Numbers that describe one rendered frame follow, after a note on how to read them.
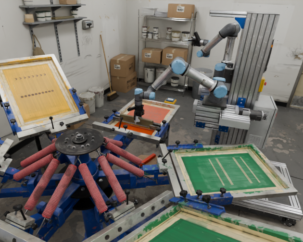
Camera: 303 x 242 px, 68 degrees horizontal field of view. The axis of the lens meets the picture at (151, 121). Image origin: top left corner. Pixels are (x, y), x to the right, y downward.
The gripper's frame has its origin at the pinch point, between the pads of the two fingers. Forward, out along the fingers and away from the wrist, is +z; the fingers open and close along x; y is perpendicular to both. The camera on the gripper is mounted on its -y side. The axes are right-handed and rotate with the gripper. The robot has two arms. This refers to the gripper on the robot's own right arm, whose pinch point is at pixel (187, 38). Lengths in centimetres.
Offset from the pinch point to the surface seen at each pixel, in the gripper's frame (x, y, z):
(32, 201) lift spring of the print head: -232, 23, -63
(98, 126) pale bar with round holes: -153, 44, -8
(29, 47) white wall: -124, 9, 187
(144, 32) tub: 145, 52, 220
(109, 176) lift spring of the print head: -194, 23, -82
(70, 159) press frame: -196, 39, -32
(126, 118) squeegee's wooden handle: -124, 49, -14
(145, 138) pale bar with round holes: -134, 49, -50
